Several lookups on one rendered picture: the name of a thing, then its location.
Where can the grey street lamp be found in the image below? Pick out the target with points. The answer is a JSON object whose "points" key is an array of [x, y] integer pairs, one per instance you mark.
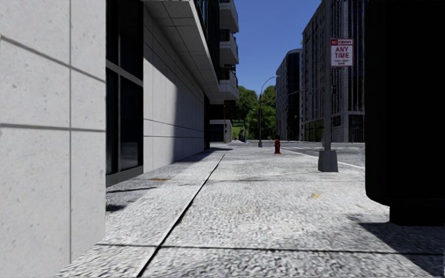
{"points": [[259, 118]]}

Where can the trees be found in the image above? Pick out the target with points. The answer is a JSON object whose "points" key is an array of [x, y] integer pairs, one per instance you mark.
{"points": [[257, 111]]}

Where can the red fire hydrant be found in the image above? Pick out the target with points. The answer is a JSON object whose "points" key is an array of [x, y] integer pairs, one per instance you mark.
{"points": [[277, 146]]}

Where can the dark glass tower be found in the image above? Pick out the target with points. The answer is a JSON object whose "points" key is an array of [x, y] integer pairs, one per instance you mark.
{"points": [[288, 97]]}

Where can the grey stone building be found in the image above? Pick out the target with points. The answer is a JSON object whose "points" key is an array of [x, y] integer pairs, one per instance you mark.
{"points": [[344, 87]]}

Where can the pale concrete building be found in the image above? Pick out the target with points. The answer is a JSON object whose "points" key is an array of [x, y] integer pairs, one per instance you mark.
{"points": [[52, 139]]}

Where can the dark box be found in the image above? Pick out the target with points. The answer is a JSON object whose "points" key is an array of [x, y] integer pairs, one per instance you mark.
{"points": [[405, 104]]}

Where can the sign on a post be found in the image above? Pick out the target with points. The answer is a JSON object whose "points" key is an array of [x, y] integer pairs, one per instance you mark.
{"points": [[327, 104]]}

